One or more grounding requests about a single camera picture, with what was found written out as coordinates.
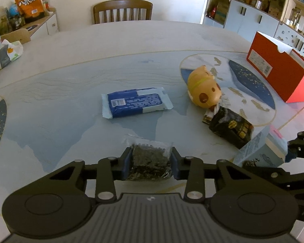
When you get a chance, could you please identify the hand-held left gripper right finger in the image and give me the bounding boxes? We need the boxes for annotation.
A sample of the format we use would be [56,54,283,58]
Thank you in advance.
[171,147,259,204]

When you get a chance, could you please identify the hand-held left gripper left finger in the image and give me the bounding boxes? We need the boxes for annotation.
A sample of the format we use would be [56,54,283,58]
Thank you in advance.
[44,147,132,204]

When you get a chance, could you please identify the clear dark tea packet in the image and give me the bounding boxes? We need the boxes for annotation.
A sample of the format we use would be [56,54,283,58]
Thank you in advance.
[123,135,174,181]

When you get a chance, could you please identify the light blue carton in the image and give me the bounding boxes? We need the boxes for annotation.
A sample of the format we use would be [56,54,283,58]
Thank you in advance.
[232,125,288,168]

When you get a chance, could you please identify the red cardboard box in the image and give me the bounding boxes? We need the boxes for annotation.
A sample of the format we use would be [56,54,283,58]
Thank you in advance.
[246,31,304,104]

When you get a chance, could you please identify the orange spotted pig toy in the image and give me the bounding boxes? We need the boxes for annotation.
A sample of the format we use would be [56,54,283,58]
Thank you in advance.
[187,65,223,107]

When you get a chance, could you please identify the white patterned desktop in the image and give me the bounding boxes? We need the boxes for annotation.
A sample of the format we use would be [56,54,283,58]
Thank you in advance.
[0,19,304,234]

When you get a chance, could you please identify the blue white wafer packet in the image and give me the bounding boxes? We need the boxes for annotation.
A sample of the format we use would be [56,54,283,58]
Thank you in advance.
[101,87,173,119]

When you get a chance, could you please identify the black snack packet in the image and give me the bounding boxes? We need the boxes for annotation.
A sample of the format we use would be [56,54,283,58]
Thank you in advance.
[209,106,255,150]

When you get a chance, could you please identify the brown wooden chair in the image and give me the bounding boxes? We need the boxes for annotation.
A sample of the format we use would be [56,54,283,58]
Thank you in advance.
[93,0,153,25]

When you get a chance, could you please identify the brown cardboard carton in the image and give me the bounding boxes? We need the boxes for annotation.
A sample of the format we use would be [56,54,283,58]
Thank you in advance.
[214,2,230,22]

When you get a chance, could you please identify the white plastic bag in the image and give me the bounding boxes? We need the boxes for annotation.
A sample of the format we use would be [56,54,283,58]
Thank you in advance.
[0,39,24,69]

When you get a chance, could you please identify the white wooden side cabinet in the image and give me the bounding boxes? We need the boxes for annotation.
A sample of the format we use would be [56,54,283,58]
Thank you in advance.
[0,7,59,45]

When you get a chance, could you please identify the orange snack bag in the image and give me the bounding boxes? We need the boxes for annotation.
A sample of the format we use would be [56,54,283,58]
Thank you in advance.
[13,0,45,24]

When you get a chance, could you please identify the white wall cabinet unit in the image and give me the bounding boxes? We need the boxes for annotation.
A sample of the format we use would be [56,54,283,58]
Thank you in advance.
[201,0,304,69]

